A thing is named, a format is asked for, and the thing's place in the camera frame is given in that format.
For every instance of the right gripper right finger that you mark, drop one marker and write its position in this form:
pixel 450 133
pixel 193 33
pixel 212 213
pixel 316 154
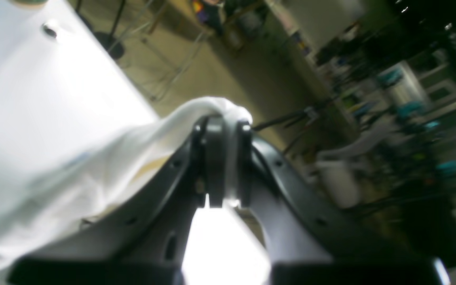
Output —
pixel 310 241

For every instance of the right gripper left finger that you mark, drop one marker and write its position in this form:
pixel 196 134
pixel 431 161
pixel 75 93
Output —
pixel 143 241

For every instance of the white printed T-shirt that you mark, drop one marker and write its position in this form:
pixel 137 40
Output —
pixel 86 187

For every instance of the right silver table grommet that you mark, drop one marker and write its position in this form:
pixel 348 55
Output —
pixel 49 31

